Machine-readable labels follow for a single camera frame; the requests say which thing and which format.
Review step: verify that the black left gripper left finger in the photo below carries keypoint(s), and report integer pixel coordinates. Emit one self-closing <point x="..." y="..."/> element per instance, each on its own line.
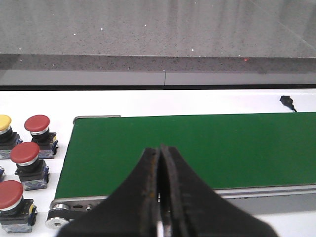
<point x="130" y="211"/>

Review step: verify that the aluminium conveyor frame rail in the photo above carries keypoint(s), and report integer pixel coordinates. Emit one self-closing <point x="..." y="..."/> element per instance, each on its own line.
<point x="256" y="201"/>

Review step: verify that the grey stone countertop left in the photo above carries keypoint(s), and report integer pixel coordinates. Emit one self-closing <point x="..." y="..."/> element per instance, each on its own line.
<point x="159" y="35"/>

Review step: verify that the red mushroom push button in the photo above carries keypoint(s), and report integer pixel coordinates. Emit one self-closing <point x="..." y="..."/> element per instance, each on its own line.
<point x="38" y="127"/>
<point x="32" y="171"/>
<point x="17" y="214"/>

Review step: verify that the blue push button base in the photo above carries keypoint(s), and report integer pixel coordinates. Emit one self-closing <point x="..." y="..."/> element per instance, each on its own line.
<point x="2" y="174"/>

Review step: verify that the green conveyor belt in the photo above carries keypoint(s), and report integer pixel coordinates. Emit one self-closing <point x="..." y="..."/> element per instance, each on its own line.
<point x="236" y="154"/>

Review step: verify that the yellow mushroom push button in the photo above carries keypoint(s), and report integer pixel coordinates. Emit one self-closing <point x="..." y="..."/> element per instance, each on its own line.
<point x="8" y="138"/>

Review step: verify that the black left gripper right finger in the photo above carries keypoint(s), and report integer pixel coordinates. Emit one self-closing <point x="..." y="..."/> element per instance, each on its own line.
<point x="195" y="210"/>

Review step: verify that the black cable plug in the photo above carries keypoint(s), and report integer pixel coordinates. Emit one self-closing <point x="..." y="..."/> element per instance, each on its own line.
<point x="288" y="102"/>

